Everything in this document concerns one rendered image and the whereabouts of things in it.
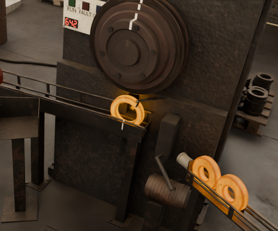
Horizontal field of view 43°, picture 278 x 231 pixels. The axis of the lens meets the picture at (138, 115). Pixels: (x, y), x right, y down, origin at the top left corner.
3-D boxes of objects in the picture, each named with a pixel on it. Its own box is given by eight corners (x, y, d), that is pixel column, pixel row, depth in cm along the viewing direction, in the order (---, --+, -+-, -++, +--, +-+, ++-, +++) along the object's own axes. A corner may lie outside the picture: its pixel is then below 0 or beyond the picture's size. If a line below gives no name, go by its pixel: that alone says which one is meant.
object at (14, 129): (-5, 197, 218) (-14, 96, 181) (39, 195, 225) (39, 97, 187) (-9, 223, 201) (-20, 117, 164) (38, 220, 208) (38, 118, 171)
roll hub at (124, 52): (100, 69, 169) (106, 11, 154) (154, 86, 161) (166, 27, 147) (95, 73, 164) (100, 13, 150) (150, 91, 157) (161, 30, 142)
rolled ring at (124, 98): (145, 103, 174) (147, 100, 177) (111, 92, 179) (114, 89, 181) (139, 134, 183) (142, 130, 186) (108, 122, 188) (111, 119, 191)
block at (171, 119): (159, 147, 192) (168, 110, 180) (173, 152, 190) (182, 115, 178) (152, 157, 184) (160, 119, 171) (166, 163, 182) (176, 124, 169)
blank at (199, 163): (200, 148, 160) (194, 150, 158) (225, 166, 148) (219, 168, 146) (194, 176, 166) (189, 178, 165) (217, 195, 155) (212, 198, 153)
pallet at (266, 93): (144, 96, 361) (151, 56, 338) (171, 71, 426) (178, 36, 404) (261, 137, 326) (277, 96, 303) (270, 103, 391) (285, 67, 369)
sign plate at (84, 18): (64, 25, 188) (66, -9, 179) (107, 38, 182) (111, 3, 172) (62, 26, 186) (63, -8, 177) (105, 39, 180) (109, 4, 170)
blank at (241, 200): (224, 166, 148) (218, 168, 147) (253, 187, 137) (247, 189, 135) (217, 195, 155) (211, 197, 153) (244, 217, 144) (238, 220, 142)
